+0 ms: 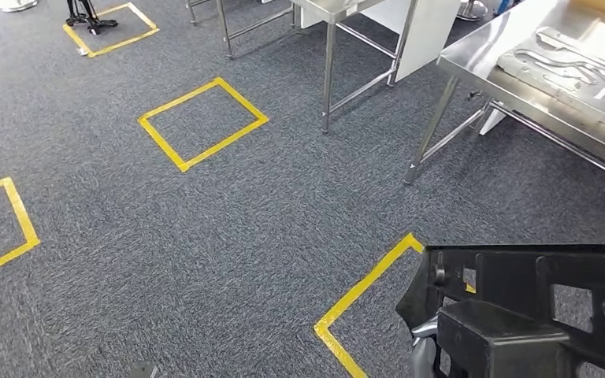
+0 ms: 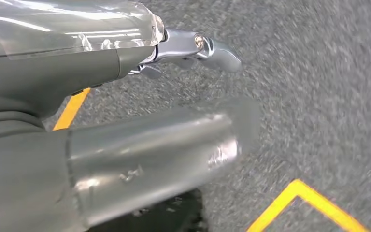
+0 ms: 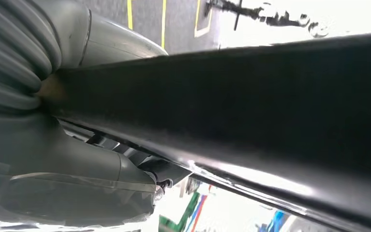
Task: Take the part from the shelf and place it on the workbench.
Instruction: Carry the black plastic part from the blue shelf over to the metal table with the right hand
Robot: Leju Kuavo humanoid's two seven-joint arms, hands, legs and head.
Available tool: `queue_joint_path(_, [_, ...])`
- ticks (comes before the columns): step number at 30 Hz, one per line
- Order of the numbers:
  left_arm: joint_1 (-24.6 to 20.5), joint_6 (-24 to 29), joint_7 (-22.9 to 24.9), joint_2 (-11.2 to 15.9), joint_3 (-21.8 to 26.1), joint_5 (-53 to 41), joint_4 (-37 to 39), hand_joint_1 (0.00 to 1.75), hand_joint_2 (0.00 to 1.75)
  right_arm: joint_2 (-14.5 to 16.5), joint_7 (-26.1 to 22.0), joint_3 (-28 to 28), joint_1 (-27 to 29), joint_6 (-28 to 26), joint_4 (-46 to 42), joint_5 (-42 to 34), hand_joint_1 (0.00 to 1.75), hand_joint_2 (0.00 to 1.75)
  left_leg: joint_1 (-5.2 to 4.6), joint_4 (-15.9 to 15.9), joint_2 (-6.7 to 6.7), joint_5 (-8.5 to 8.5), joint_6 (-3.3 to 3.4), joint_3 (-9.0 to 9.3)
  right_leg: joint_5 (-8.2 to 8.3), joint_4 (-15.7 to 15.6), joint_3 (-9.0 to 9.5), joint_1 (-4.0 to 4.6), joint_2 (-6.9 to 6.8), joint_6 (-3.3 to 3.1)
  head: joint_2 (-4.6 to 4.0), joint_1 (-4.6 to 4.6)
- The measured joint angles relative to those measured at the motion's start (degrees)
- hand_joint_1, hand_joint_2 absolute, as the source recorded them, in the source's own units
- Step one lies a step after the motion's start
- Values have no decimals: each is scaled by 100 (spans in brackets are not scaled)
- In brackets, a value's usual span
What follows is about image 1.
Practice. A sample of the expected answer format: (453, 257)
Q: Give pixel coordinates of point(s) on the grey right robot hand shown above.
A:
(423, 355)

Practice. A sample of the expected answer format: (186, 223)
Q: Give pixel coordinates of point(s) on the black plastic bracket part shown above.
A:
(511, 276)

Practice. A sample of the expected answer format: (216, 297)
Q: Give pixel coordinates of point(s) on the stainless steel workbench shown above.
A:
(480, 52)

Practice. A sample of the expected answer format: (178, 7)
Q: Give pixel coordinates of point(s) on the yellow floor tape square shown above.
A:
(21, 211)
(361, 292)

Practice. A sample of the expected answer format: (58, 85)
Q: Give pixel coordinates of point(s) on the small stainless steel table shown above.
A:
(327, 78)

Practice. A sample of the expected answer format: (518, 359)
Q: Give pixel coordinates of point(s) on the aluminium fixture plate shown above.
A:
(558, 83)

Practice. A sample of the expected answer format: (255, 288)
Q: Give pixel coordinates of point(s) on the white cabinet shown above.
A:
(427, 36)

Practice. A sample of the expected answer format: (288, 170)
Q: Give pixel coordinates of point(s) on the chrome stanchion base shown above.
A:
(18, 5)
(472, 10)

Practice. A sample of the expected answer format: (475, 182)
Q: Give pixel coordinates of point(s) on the black tripod stand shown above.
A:
(86, 10)

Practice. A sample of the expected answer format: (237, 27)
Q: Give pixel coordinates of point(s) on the steel table frame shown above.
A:
(224, 31)

